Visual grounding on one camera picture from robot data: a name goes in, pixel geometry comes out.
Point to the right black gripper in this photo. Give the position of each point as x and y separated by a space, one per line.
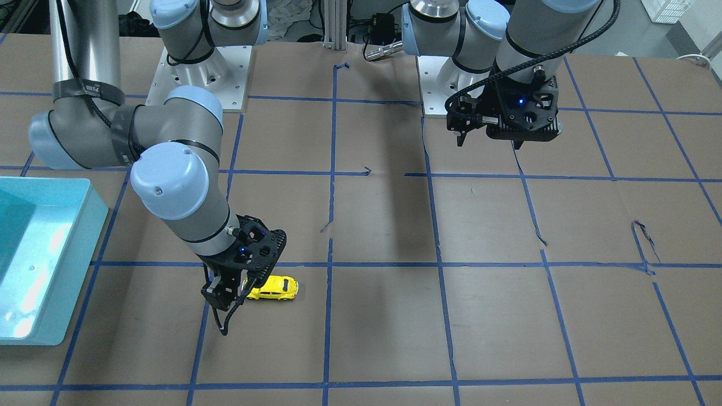
223 276

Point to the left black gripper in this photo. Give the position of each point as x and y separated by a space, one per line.
500 96

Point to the yellow toy beetle car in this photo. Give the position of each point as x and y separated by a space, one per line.
277 287

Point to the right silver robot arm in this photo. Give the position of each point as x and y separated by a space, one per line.
171 147

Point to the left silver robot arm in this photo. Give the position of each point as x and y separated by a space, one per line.
501 61

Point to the teal plastic bin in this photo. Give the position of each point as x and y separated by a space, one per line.
49 231

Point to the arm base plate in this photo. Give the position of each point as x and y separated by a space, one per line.
439 78
225 74

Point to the aluminium frame post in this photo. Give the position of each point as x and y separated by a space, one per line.
335 25

